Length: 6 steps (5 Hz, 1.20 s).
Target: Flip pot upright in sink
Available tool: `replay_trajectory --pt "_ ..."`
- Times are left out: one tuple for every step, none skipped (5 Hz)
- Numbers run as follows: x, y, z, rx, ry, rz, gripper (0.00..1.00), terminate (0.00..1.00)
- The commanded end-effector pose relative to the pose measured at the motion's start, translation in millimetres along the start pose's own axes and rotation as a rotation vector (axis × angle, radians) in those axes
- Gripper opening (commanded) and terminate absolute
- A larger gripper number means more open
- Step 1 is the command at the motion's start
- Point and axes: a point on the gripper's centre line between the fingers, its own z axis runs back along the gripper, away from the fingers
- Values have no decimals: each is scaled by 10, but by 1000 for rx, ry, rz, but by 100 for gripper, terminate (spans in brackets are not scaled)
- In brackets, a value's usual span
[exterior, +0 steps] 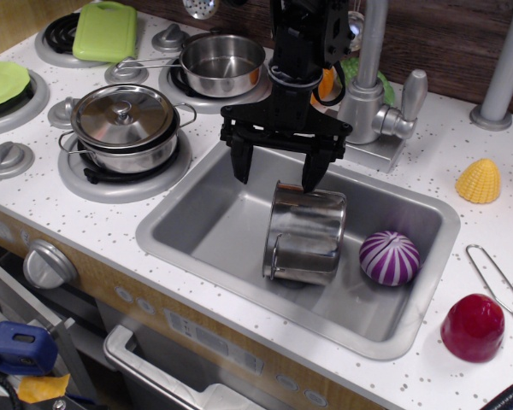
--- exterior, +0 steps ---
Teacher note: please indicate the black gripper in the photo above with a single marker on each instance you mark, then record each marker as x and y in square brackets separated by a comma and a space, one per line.
[284, 120]

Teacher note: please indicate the small steel pot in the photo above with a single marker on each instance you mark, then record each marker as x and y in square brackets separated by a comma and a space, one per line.
[305, 234]

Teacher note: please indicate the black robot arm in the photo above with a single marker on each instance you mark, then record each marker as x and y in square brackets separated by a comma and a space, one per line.
[309, 37]

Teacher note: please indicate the grey toy sink basin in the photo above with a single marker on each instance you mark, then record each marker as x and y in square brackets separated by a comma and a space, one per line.
[216, 227]

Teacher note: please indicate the steel pot with lid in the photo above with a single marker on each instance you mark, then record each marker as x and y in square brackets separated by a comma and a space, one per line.
[124, 128]

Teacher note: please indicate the orange toy pumpkin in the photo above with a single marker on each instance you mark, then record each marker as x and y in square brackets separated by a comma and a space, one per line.
[323, 91]

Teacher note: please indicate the silver toy faucet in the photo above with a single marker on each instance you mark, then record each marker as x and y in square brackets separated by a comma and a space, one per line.
[379, 130]

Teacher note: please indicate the green toy vegetable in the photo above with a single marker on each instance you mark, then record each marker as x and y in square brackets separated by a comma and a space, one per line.
[350, 67]

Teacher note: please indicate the purple striped toy onion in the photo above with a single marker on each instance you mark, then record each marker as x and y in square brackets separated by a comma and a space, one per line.
[389, 258]

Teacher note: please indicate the hanging steel ladle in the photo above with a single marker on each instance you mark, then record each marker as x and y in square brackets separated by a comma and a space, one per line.
[356, 22]

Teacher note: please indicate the hanging perforated steel skimmer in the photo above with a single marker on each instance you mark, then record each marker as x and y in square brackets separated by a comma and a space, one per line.
[201, 9]

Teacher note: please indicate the grey stove knob middle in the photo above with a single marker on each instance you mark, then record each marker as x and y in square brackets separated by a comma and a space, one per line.
[127, 71]

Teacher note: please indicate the front right stove burner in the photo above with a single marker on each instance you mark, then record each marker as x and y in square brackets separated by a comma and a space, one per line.
[92, 183]

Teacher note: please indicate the yellow toy corn piece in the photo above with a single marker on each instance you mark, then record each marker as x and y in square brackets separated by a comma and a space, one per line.
[480, 182]

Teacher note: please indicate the green toy cutting board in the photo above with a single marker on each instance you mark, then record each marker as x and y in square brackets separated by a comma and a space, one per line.
[106, 32]

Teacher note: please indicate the grey stove knob left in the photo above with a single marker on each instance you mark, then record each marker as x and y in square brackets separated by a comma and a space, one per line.
[59, 115]

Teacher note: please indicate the back left stove burner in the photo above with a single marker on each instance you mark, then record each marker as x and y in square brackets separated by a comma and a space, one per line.
[55, 44]

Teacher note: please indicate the grey oven dial knob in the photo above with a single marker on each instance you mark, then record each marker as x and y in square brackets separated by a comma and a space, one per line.
[46, 267]

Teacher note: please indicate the red toy apple half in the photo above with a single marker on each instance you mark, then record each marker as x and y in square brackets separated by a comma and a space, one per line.
[473, 329]

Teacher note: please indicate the grey stove knob front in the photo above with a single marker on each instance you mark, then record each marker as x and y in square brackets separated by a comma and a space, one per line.
[15, 159]

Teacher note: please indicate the green toy plate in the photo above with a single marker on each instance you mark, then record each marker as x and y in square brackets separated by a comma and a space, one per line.
[14, 79]

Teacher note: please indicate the blue clamp tool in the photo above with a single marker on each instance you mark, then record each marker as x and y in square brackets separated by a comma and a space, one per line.
[26, 350]

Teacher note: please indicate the yellow tape piece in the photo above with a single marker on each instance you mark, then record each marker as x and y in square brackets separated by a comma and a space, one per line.
[33, 389]

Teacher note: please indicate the steel saucepan with handle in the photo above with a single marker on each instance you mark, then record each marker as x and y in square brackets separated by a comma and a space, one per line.
[213, 46]

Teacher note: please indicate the grey vertical post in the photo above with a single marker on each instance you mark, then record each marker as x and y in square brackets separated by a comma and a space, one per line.
[493, 114]

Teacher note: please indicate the grey oven door handle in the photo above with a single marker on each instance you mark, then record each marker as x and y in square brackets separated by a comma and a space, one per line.
[169, 376]

